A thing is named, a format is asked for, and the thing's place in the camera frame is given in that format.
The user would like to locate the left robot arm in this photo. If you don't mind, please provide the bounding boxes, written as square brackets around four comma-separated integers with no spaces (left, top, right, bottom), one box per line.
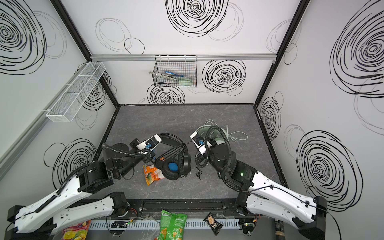
[4,144,178,240]

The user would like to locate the orange snack packet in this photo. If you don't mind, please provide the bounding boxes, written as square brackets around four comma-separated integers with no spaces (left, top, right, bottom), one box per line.
[143,165,165,186]

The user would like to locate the black wire basket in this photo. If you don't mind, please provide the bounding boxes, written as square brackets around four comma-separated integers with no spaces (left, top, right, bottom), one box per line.
[152,55,198,88]

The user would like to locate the blue item in basket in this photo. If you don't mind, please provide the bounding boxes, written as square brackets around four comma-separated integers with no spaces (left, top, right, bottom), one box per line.
[165,71,180,78]

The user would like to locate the black gaming headphones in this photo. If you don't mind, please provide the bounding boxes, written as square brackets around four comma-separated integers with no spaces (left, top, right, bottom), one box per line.
[154,133,192,181]

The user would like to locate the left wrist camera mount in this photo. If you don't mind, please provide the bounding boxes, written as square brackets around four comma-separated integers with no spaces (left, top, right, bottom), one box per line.
[130,135,162,151]

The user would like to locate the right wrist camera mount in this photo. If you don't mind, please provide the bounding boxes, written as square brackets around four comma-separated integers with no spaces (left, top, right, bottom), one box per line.
[190,132,213,155]

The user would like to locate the small dark snack packet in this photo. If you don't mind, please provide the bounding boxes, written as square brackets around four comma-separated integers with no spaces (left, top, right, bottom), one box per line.
[204,212,223,236]

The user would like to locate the black headphone cable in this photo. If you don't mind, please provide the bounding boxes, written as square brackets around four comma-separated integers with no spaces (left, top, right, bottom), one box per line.
[194,140,209,181]

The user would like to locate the mint green headphones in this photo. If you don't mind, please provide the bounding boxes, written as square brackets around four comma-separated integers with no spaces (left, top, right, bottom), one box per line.
[194,119,249,146]

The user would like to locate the white slotted cable duct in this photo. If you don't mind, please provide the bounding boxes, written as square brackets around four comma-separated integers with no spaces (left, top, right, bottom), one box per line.
[89,218,241,232]

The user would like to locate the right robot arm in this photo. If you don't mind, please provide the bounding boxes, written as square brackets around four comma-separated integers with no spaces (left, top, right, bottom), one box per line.
[190,126,328,240]

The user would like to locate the Fox's fruits candy bag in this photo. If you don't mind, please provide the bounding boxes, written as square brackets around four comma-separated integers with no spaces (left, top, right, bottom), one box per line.
[61,221,91,240]

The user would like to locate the green chips bag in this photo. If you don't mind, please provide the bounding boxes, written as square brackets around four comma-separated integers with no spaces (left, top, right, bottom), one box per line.
[155,210,188,240]

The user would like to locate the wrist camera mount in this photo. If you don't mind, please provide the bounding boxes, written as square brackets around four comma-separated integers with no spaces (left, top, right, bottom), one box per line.
[130,135,162,151]
[190,132,213,155]

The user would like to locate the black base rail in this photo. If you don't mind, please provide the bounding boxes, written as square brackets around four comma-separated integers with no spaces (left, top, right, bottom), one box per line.
[62,197,265,219]

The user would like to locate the dark bottle at edge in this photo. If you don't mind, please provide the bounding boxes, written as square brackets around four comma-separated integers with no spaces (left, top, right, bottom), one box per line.
[275,219,286,240]

